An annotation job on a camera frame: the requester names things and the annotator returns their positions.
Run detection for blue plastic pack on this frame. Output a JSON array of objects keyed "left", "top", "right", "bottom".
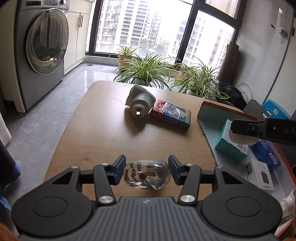
[{"left": 250, "top": 140, "right": 281, "bottom": 173}]

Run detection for clear plastic packet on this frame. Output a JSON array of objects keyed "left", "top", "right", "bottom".
[{"left": 123, "top": 160, "right": 171, "bottom": 190}]

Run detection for white cylinder roll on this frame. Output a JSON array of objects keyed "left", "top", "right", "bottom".
[{"left": 229, "top": 130, "right": 259, "bottom": 145}]

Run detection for white charger box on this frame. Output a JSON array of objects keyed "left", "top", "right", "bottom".
[{"left": 245, "top": 159, "right": 274, "bottom": 194}]

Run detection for teal white carton box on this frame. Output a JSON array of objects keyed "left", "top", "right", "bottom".
[{"left": 215, "top": 120, "right": 248, "bottom": 164}]

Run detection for red blue card box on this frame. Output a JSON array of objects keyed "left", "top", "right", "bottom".
[{"left": 149, "top": 99, "right": 192, "bottom": 131}]

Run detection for grey angled camera device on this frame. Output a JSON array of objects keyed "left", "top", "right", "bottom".
[{"left": 125, "top": 84, "right": 156, "bottom": 119}]

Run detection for white plug adapter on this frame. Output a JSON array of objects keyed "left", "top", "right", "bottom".
[{"left": 280, "top": 189, "right": 296, "bottom": 218}]

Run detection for blue box on chair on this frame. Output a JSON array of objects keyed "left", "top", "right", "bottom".
[{"left": 262, "top": 99, "right": 291, "bottom": 120}]

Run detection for dark grey chair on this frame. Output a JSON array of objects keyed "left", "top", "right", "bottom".
[{"left": 243, "top": 99, "right": 271, "bottom": 121}]

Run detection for teal orange cardboard tray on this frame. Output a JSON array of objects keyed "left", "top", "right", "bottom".
[{"left": 197, "top": 102, "right": 295, "bottom": 240}]

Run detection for black bag on floor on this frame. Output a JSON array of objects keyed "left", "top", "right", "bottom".
[{"left": 215, "top": 79, "right": 247, "bottom": 110}]

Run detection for dark brown rolled mat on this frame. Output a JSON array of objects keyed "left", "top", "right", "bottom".
[{"left": 217, "top": 42, "right": 239, "bottom": 84}]

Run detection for right spider plant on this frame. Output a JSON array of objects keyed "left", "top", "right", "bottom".
[{"left": 171, "top": 60, "right": 230, "bottom": 101}]

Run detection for large centre spider plant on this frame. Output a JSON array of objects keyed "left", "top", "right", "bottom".
[{"left": 114, "top": 54, "right": 172, "bottom": 90}]

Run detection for small rear spider plant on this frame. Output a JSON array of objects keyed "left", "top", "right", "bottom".
[{"left": 112, "top": 45, "right": 138, "bottom": 67}]

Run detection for silver front-load washing machine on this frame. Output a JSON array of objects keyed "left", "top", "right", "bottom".
[{"left": 14, "top": 0, "right": 70, "bottom": 110}]

